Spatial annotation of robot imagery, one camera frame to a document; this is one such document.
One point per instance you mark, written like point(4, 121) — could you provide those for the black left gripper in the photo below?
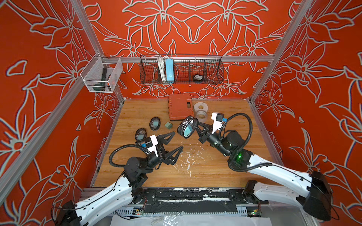
point(164, 156)

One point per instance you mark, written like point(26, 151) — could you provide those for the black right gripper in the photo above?
point(203, 136)

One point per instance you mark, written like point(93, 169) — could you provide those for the green charger plug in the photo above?
point(169, 125)
point(188, 131)

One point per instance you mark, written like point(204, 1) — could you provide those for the black round zip pouch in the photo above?
point(140, 134)

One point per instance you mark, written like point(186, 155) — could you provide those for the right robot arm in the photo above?
point(310, 191)

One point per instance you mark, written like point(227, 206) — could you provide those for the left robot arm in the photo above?
point(126, 189)

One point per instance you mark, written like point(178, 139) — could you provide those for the clear packing tape roll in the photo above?
point(201, 116)

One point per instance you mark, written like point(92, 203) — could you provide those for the white tape roll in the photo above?
point(200, 106)

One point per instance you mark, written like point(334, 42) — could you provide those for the orange plastic tool case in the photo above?
point(180, 106)

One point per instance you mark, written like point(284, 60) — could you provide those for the green screwdriver in box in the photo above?
point(100, 86)

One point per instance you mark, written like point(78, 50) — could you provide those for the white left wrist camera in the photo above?
point(150, 144)

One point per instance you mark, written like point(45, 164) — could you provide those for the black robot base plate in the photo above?
point(158, 201)

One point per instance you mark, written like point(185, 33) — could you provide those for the black wire wall basket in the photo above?
point(154, 71)

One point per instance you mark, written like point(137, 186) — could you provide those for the aluminium horizontal back rail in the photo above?
point(227, 59)

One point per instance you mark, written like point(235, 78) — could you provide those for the clear acrylic wall box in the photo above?
point(92, 73)

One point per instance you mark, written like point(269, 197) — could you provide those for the aluminium frame post right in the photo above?
point(295, 22)

